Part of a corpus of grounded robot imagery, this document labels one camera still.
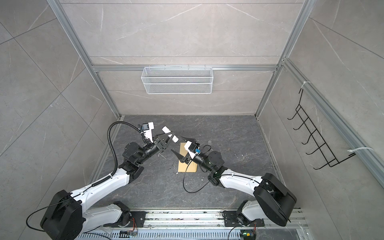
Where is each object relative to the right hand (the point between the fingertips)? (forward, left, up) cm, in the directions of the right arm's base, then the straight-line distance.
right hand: (178, 141), depth 69 cm
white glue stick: (+3, +5, +5) cm, 8 cm away
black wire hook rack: (-7, -64, +2) cm, 64 cm away
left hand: (+3, +2, +5) cm, 6 cm away
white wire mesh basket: (+50, +3, +1) cm, 51 cm away
